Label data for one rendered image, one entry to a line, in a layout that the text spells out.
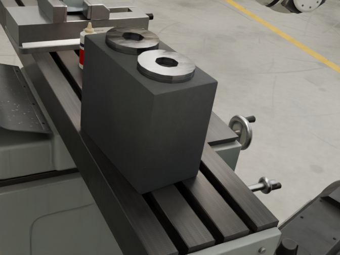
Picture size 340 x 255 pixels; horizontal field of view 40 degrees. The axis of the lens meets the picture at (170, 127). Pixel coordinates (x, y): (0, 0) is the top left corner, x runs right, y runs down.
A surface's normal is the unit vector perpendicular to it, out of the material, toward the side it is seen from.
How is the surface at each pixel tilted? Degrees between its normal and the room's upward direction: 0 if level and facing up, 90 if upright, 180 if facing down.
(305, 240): 0
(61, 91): 0
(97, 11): 90
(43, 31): 90
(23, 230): 90
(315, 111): 0
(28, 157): 90
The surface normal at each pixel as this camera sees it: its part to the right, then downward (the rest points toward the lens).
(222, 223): 0.14, -0.83
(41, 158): 0.46, 0.54
